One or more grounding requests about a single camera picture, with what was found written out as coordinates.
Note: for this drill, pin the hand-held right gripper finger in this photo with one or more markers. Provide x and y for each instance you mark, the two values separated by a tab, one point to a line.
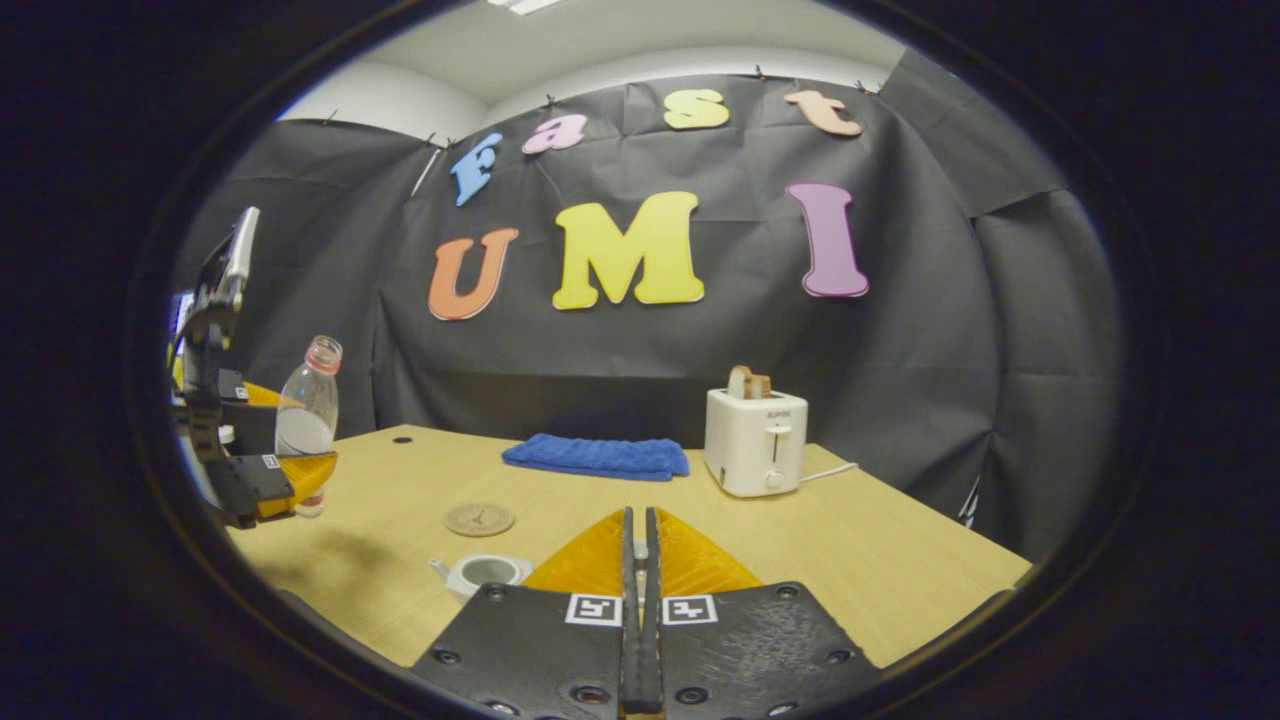
630	650
652	650

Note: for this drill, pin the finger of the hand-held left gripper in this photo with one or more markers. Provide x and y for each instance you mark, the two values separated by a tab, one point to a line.
245	485
250	430

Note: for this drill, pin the clear plastic water bottle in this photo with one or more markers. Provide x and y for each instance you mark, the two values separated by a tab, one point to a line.
305	400

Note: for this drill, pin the white ceramic teacup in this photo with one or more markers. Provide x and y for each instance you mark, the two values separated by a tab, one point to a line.
485	575

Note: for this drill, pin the round cork coaster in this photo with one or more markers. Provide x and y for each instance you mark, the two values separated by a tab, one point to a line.
479	520

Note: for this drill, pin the computer monitor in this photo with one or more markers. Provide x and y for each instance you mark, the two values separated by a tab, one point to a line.
184	312

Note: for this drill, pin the blue folded towel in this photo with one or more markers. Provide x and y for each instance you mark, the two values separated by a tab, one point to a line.
595	457

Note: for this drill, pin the white toaster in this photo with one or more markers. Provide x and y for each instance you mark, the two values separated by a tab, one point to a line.
752	445

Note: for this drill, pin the pale bread slice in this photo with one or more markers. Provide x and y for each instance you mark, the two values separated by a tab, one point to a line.
739	383

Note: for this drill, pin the brown bread slice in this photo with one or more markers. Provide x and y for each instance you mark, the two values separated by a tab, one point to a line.
761	387

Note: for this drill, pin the black backdrop cloth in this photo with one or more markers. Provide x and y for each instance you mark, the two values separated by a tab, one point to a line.
700	360

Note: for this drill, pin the ceiling light panel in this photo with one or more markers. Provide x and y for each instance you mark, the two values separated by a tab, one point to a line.
525	5

